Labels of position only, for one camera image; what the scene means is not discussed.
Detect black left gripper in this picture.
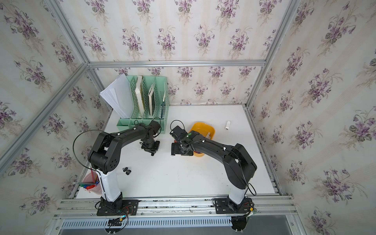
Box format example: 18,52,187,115
142,138,161,153

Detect yellow plastic storage box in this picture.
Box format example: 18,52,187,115
190,122,215,140

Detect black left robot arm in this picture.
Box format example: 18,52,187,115
82,119,162,210

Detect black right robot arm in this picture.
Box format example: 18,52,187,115
170,125,258,207

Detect black binder clips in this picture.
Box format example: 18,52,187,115
122,167,132,175

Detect green desk file organizer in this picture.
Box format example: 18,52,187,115
117,75,170,134

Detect white paper stack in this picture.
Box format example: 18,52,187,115
99,74,134,119

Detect pink pen cup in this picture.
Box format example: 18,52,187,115
76,171,102,195

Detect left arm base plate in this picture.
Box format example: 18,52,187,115
96,194,140,216

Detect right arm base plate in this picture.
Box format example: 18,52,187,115
212,197,255,214

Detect aluminium front rail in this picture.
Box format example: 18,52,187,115
53,194,298,219

